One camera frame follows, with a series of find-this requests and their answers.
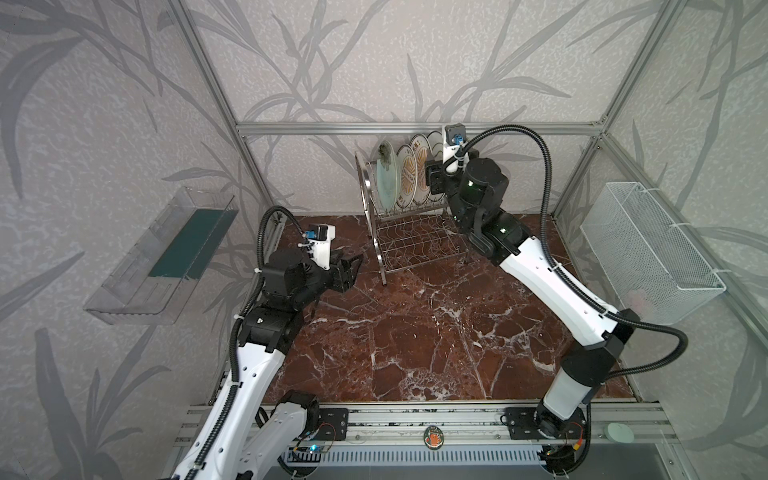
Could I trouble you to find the pale green round puck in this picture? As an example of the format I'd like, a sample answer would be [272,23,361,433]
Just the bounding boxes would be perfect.
[604,422,636,444]

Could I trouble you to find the clear plastic wall tray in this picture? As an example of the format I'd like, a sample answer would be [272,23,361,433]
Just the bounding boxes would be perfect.
[84,187,239,326]

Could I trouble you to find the round orange sticker badge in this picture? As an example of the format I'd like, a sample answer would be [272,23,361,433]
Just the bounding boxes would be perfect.
[423,425,445,451]

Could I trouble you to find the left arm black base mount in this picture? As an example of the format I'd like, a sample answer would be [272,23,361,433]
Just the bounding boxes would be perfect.
[299,408,350,442]

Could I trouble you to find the aluminium cage frame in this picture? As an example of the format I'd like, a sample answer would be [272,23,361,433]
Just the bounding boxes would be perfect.
[177,1,767,337]

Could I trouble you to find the orange sunburst plate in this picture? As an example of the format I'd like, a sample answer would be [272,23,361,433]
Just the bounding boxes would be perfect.
[410,134,431,206]
[396,145,418,209]

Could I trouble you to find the white wire mesh basket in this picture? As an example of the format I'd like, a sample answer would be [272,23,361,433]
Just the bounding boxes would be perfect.
[580,182,726,326]

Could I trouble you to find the pale green flower plate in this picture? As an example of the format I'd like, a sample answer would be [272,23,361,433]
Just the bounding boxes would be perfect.
[376,140,400,212]

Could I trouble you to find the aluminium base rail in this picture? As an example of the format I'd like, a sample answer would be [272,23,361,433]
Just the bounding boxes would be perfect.
[173,401,679,466]

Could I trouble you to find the white plate thin teal rim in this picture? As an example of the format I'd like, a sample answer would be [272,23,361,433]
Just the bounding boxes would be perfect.
[427,130,448,202]

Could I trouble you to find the steel two-tier dish rack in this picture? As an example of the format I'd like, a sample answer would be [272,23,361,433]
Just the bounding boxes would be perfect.
[356,159,469,284]

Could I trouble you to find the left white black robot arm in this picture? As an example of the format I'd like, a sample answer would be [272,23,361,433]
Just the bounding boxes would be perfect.
[172,206,363,479]

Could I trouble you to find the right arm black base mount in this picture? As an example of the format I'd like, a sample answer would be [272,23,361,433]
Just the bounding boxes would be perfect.
[500,407,587,442]

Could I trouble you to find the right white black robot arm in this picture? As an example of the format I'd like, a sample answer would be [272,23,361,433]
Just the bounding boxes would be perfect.
[425,123,689,439]

